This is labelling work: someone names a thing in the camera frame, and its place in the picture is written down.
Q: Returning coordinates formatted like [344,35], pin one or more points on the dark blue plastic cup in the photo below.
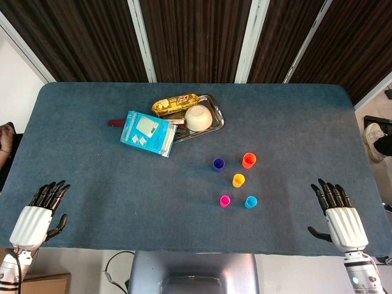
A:
[218,164]

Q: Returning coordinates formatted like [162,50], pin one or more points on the dark brown slatted partition panel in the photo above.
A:
[76,36]
[196,39]
[361,46]
[284,36]

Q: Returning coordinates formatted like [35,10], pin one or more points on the brown cardboard box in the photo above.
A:
[46,284]

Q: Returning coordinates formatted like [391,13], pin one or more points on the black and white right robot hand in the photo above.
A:
[346,226]

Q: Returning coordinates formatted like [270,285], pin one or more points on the cream upturned bowl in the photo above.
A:
[198,118]

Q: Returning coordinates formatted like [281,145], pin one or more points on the yellow snack package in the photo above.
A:
[171,104]

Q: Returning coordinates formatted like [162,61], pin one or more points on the white partition post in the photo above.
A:
[309,39]
[142,39]
[30,55]
[251,43]

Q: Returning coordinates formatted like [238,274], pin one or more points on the pink plastic cup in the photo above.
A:
[225,201]

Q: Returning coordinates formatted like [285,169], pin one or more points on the blue table cloth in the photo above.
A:
[122,199]

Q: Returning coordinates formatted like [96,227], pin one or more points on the light blue plastic cup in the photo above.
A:
[251,202]

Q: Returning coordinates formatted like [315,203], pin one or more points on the blue kitchen scale box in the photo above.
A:
[144,131]

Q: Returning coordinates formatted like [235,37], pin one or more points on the grey robot torso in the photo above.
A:
[196,269]

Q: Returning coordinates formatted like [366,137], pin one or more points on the bystander bare forearm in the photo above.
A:
[4,144]

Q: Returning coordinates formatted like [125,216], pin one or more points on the stainless steel tray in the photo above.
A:
[216,116]

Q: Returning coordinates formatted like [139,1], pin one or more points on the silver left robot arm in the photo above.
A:
[9,269]

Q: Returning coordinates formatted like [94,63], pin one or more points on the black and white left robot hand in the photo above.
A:
[32,225]

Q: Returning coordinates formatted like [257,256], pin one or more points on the yellow plastic cup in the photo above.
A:
[238,180]

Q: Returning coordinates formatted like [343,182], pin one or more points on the white sneaker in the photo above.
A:
[372,141]

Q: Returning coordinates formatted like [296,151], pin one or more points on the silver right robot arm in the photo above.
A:
[361,275]

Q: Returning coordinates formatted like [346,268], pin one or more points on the orange plastic cup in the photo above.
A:
[248,160]

